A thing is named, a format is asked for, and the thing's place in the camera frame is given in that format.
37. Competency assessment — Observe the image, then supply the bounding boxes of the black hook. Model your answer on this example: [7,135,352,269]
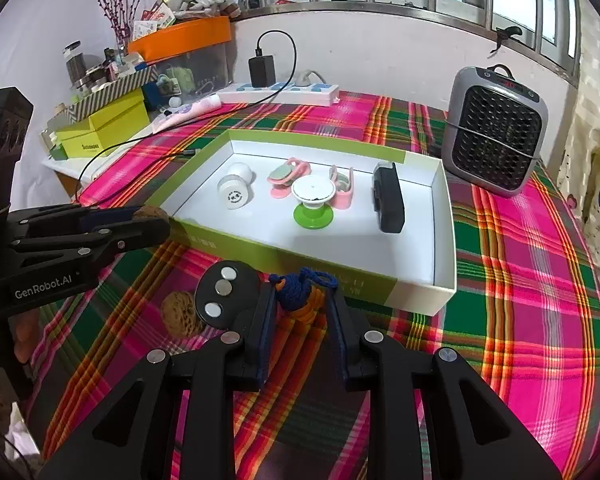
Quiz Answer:
[490,25,523,58]

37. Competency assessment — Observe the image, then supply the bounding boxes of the grey space heater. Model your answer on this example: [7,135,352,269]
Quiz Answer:
[441,64,550,198]

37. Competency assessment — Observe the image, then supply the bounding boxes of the clear storage bin orange lid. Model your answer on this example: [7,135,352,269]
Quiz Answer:
[127,15,233,96]

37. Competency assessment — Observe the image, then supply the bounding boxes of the pink clip with round pad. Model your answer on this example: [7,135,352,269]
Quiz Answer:
[266,157,311,200]

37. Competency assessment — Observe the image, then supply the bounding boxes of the white blue power strip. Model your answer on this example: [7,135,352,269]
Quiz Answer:
[216,80,341,108]

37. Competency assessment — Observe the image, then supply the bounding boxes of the black cable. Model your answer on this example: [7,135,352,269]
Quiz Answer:
[77,30,298,198]

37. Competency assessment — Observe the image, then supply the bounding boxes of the pink white cream tube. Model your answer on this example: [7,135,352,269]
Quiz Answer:
[152,95,223,133]

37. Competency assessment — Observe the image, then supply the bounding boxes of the white green round holder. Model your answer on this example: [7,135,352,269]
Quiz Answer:
[291,175,337,231]

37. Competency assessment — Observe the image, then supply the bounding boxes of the metal window grille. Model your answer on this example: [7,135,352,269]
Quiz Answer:
[205,0,581,86]

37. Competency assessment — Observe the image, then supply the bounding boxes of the blue orange crochet ornament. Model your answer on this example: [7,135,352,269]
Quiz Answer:
[269,267,338,331]

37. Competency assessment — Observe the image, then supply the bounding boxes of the glass jar black lid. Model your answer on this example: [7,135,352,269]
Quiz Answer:
[62,41,87,86]

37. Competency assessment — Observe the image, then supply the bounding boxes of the black rectangular device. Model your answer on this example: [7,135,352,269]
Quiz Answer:
[371,161,406,233]

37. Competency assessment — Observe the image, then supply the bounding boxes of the green white cardboard box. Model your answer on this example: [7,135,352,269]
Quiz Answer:
[152,129,458,317]

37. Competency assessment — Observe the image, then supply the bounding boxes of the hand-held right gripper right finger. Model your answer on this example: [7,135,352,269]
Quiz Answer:
[325,287,563,480]

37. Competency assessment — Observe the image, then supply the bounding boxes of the dark blue small box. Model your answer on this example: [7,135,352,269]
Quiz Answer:
[142,80,168,111]

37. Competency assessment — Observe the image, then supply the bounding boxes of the person's left hand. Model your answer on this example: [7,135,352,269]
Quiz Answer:
[12,309,39,364]

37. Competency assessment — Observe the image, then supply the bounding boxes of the cream heart print curtain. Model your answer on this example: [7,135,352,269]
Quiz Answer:
[555,5,600,281]

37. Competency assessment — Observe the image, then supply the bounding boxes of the black power adapter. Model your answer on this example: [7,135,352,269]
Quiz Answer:
[248,50,277,88]

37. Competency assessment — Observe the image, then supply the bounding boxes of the red twig branches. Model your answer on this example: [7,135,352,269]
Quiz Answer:
[80,0,156,53]

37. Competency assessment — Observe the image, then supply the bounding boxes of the yellow-green cardboard box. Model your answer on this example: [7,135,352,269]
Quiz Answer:
[55,87,151,161]

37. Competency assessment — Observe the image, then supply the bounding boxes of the striped cardboard box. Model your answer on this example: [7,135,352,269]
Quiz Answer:
[45,65,158,133]

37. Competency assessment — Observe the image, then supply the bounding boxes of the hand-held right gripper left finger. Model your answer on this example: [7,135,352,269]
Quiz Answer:
[39,280,281,480]

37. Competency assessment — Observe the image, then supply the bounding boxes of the black disc with metal buttons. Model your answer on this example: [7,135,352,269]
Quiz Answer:
[195,260,263,332]

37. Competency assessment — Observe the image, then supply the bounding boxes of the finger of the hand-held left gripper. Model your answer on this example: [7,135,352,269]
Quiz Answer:
[7,203,149,242]
[11,217,172,282]

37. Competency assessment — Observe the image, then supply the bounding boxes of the colourful card packets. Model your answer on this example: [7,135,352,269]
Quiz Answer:
[130,0,177,41]

